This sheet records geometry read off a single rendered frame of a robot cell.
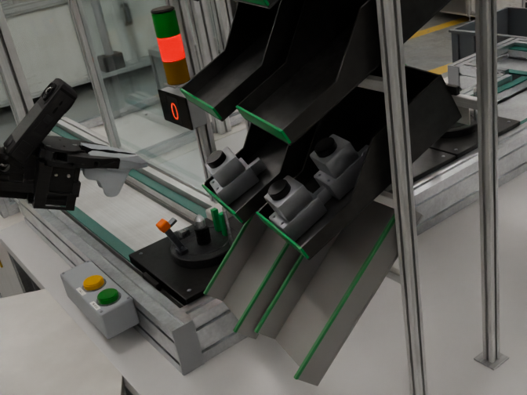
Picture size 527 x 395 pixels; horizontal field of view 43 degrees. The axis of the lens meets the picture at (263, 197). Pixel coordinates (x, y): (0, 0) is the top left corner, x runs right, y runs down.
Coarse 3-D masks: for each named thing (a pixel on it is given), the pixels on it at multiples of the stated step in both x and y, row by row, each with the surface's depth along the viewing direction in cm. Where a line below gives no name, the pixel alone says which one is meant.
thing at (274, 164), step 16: (256, 128) 108; (256, 144) 109; (272, 144) 108; (288, 144) 96; (304, 144) 97; (272, 160) 105; (288, 160) 97; (304, 160) 98; (272, 176) 101; (208, 192) 106; (256, 192) 97; (240, 208) 96; (256, 208) 98
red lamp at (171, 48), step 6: (174, 36) 138; (180, 36) 139; (162, 42) 138; (168, 42) 137; (174, 42) 138; (180, 42) 139; (162, 48) 138; (168, 48) 138; (174, 48) 138; (180, 48) 139; (162, 54) 139; (168, 54) 139; (174, 54) 139; (180, 54) 139; (162, 60) 140; (168, 60) 139; (174, 60) 139
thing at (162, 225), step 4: (160, 220) 129; (164, 220) 128; (172, 220) 129; (176, 220) 129; (156, 224) 128; (160, 224) 128; (164, 224) 128; (168, 224) 128; (172, 224) 129; (160, 228) 127; (164, 228) 128; (168, 228) 128; (164, 232) 128; (168, 232) 129; (172, 232) 130; (168, 236) 130; (172, 236) 130; (172, 240) 130; (176, 240) 131; (176, 244) 131; (180, 244) 131; (180, 248) 132
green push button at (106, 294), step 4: (108, 288) 129; (112, 288) 129; (100, 292) 128; (104, 292) 128; (108, 292) 128; (112, 292) 127; (116, 292) 127; (100, 296) 127; (104, 296) 127; (108, 296) 126; (112, 296) 126; (116, 296) 127; (100, 300) 126; (104, 300) 126; (108, 300) 126; (112, 300) 126
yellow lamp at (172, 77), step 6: (180, 60) 140; (186, 60) 142; (168, 66) 140; (174, 66) 140; (180, 66) 140; (186, 66) 141; (168, 72) 141; (174, 72) 140; (180, 72) 140; (186, 72) 141; (168, 78) 142; (174, 78) 141; (180, 78) 141; (186, 78) 142; (174, 84) 141
